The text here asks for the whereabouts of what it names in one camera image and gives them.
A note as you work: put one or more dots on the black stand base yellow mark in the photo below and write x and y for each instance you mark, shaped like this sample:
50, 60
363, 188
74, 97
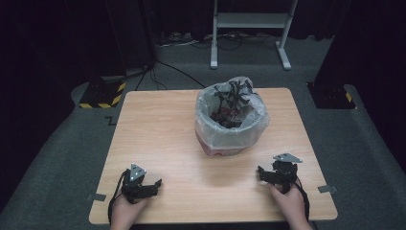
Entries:
332, 96

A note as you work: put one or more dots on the white metal stand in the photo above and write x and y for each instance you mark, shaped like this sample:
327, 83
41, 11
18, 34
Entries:
252, 20

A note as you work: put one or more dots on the grey tape piece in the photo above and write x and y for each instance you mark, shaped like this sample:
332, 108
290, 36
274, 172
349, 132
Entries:
96, 197
327, 189

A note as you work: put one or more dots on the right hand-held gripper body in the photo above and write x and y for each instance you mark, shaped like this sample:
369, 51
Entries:
284, 172

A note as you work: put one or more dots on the person's left hand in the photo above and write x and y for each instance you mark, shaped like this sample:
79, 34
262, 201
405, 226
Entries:
126, 212

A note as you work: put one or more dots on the black yellow striped stand base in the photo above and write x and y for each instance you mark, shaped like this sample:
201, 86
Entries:
102, 96

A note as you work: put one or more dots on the bin with plastic liner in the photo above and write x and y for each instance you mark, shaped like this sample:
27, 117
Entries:
230, 131

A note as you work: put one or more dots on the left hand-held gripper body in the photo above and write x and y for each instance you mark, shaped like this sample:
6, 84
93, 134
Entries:
135, 187

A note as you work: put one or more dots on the person's right hand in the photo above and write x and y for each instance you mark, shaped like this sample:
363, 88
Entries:
292, 207

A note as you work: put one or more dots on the red waste bin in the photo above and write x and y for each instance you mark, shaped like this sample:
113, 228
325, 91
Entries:
220, 150

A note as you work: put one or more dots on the dark waste pile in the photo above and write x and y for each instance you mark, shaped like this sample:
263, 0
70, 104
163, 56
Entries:
228, 118

